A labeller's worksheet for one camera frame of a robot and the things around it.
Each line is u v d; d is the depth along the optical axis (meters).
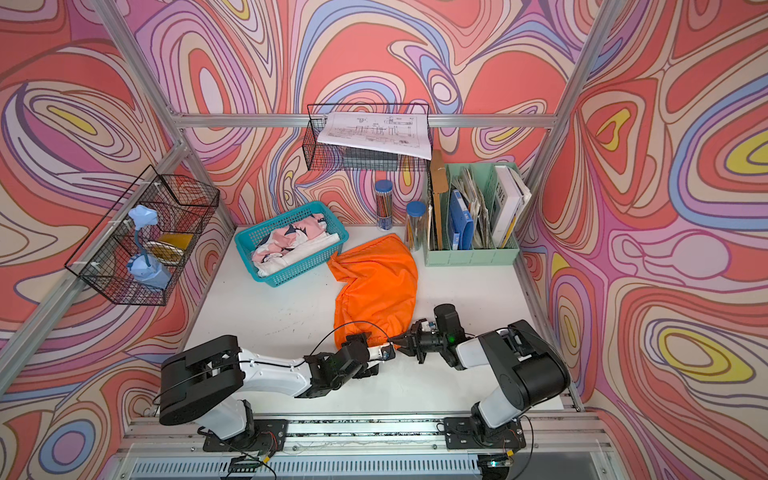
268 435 0.73
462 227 0.94
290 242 1.10
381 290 1.00
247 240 1.07
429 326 0.88
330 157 1.01
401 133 0.83
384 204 1.11
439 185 0.88
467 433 0.73
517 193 0.93
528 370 0.45
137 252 0.73
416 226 1.02
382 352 0.73
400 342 0.79
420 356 0.79
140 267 0.66
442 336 0.74
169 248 0.70
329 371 0.66
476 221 0.98
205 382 0.45
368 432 0.75
